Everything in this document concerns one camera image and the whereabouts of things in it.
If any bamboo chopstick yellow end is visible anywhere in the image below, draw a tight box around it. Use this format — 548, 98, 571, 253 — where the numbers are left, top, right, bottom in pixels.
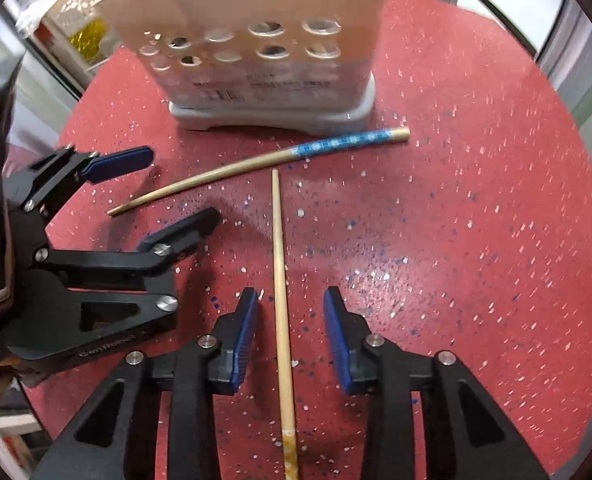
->
271, 169, 299, 480

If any blue patterned bamboo chopstick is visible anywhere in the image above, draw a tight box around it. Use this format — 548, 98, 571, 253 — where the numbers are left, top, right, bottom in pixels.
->
107, 127, 411, 217

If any beige plastic storage cart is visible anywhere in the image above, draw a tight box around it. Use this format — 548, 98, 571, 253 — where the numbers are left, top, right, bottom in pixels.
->
4, 0, 108, 87

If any beige utensil holder caddy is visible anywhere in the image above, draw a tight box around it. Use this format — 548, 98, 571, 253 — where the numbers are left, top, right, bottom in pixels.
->
96, 0, 386, 136

